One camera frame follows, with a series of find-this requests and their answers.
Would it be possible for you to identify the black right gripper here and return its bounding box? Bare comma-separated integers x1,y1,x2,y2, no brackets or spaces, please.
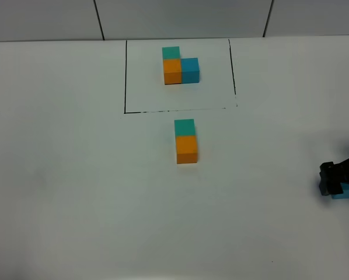
319,158,349,196

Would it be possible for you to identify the template blue cube block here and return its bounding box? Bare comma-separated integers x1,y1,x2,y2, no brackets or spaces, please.
180,58,200,83

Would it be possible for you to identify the template orange cube block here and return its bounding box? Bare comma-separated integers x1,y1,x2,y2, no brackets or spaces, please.
163,58,182,85

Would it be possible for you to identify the template green cube block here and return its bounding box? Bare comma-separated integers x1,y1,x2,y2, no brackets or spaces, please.
162,46,181,60

